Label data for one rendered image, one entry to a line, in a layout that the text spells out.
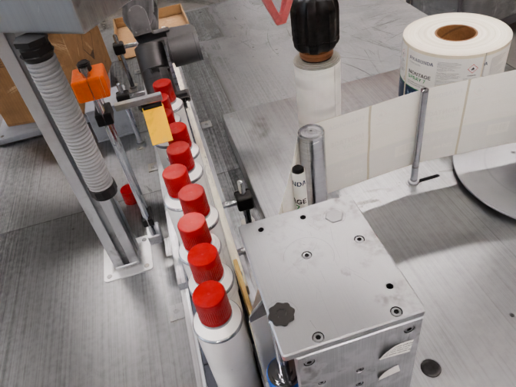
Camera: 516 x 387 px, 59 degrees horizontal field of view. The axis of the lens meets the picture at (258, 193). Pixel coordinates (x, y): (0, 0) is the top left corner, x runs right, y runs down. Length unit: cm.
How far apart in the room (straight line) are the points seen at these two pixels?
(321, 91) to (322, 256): 50
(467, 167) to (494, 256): 19
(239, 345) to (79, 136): 29
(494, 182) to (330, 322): 57
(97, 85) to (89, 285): 38
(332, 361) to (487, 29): 81
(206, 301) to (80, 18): 29
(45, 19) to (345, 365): 41
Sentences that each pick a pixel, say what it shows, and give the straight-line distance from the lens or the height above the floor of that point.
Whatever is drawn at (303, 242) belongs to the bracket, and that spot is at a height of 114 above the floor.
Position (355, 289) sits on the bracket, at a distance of 36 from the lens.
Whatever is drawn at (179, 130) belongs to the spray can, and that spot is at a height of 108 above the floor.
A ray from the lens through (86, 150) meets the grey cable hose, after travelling 56.
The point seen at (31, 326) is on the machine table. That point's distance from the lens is 86.
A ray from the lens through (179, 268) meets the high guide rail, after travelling 64.
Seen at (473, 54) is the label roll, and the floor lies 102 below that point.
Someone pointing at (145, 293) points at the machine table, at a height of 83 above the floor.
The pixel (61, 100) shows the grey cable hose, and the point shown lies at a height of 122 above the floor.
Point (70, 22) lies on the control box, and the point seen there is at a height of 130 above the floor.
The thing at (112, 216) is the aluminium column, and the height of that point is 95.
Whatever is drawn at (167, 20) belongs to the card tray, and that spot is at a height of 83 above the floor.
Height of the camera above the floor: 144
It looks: 41 degrees down
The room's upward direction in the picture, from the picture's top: 10 degrees counter-clockwise
